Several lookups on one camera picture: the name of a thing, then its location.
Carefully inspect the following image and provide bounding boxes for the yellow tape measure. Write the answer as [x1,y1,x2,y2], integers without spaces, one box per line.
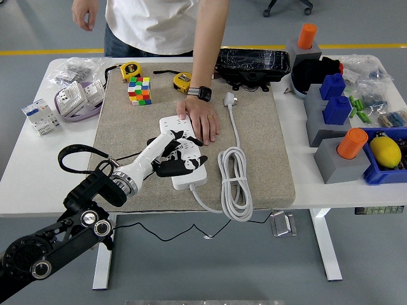
[153,69,193,95]

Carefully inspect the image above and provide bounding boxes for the grey plastic block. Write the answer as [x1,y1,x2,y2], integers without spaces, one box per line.
[314,138,371,185]
[305,101,360,147]
[285,37,324,69]
[304,83,331,111]

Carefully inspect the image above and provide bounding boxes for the black wrapped device box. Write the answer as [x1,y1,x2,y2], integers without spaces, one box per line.
[213,48,292,93]

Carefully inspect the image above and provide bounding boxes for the person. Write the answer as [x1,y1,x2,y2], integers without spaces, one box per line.
[104,0,200,58]

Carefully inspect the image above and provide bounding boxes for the grey-brown mat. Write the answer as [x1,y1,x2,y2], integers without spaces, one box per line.
[87,62,296,213]

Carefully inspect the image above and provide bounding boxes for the blue storage bin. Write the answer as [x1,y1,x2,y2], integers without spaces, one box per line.
[359,126,407,187]

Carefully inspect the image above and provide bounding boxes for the black table control panel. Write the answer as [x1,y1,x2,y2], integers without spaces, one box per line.
[354,206,405,216]

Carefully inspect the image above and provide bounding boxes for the clear bag of white parts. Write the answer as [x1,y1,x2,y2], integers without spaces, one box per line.
[341,54,395,85]

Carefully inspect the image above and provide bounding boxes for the white table leg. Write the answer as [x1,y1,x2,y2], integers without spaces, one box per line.
[310,208,343,283]
[92,213,118,290]

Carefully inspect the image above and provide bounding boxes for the clear bag of blue parts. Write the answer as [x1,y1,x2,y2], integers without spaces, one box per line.
[359,79,398,112]

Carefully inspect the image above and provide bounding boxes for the blue plastic block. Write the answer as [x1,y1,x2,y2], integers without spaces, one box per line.
[323,95,354,126]
[319,73,347,101]

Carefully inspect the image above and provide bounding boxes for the white power strip cable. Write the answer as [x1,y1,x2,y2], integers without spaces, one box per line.
[189,91,254,222]

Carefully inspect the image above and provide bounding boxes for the purple oval tray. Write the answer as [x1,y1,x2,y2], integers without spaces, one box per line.
[54,81,106,123]

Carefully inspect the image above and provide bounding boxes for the clear bag of grey parts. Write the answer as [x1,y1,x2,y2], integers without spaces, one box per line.
[47,56,112,88]

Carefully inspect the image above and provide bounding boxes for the black cloth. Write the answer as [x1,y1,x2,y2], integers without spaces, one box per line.
[291,56,343,96]

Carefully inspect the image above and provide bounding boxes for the person's right hand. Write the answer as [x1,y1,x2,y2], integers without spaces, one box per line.
[71,0,99,32]

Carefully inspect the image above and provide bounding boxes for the white blue circuit breaker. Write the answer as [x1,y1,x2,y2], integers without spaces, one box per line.
[21,98,62,135]

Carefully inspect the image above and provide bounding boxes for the white wall socket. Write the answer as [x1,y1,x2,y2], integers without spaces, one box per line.
[57,81,88,115]
[83,79,106,107]

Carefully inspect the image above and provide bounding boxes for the thin black plug cord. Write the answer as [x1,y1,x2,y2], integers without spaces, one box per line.
[107,153,277,241]

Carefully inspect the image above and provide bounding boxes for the clear bag of tan connectors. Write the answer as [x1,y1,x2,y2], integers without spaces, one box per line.
[378,109,407,128]

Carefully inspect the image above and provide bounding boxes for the person's left hand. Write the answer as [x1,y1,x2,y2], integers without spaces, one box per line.
[176,95,221,147]

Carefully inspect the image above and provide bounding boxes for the silver metal pedal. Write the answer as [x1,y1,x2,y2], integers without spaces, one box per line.
[270,211,298,238]

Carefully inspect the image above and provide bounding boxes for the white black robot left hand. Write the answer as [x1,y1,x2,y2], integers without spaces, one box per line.
[125,129,210,186]

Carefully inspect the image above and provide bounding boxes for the yellow tape measure 5m print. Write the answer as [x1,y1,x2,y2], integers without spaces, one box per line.
[103,61,143,85]

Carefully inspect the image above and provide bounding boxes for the black plug adapter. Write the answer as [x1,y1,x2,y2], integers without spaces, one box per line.
[160,139,191,165]

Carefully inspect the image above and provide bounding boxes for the black office chair base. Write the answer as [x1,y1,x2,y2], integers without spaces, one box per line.
[263,0,314,18]

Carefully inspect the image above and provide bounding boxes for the multicolour puzzle cube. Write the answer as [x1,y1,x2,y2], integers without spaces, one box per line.
[127,76,153,107]

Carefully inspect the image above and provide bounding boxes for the black wrist watch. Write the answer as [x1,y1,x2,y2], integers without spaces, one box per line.
[186,85,213,102]

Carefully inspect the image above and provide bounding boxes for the pale blue round dish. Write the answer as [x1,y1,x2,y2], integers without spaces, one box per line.
[291,71,309,100]

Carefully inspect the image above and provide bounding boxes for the yellow lemon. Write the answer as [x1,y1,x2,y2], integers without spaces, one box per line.
[369,136,403,168]

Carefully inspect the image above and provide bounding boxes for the white power strip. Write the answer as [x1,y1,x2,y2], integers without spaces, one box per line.
[158,114,209,191]

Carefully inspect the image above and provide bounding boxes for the orange cylinder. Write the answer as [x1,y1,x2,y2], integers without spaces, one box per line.
[337,128,369,160]
[297,24,318,50]

